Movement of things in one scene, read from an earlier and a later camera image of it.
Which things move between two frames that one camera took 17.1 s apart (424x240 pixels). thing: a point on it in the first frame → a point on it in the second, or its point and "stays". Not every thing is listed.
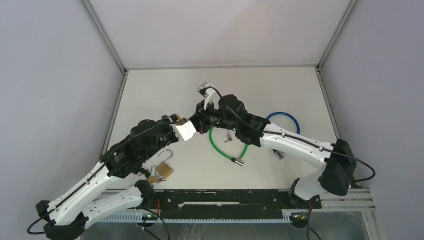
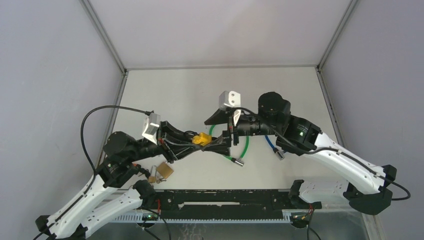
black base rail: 226,204 stays
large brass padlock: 164,169 stays
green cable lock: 237,161 stays
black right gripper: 199,119 → 221,116
